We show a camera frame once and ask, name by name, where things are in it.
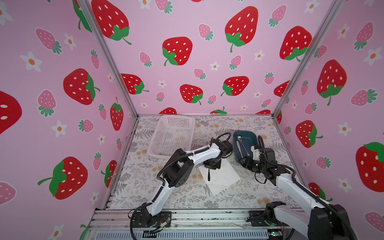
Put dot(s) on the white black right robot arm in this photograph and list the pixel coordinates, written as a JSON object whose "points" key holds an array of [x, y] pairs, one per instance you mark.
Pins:
{"points": [[318, 220]]}

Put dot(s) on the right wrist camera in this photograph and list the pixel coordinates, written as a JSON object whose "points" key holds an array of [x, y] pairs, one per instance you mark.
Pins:
{"points": [[256, 153]]}

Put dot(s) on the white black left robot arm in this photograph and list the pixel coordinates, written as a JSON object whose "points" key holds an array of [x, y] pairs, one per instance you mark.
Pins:
{"points": [[174, 174]]}

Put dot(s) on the white paper napkin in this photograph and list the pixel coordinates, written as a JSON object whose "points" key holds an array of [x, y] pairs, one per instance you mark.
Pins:
{"points": [[221, 178]]}

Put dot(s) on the right aluminium corner post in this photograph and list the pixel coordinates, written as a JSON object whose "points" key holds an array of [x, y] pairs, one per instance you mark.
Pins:
{"points": [[325, 25]]}

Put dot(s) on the teal plastic utensil tray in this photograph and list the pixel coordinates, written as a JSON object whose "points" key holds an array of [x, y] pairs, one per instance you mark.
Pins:
{"points": [[248, 139]]}

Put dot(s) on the white plastic mesh basket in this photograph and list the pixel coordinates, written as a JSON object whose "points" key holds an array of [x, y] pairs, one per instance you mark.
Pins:
{"points": [[172, 132]]}

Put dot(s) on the aluminium corner frame post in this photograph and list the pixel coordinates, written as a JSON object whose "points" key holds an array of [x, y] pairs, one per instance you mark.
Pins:
{"points": [[90, 18]]}

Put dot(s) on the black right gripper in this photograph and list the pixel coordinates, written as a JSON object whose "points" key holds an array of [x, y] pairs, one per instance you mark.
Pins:
{"points": [[246, 162]]}

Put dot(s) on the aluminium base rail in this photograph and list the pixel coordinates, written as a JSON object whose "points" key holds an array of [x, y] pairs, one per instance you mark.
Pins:
{"points": [[196, 224]]}

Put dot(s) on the silver metal spoon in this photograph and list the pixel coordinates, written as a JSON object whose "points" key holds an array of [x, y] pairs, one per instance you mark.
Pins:
{"points": [[239, 146]]}

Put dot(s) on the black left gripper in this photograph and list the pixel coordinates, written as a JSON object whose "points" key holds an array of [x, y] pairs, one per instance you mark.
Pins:
{"points": [[216, 167]]}

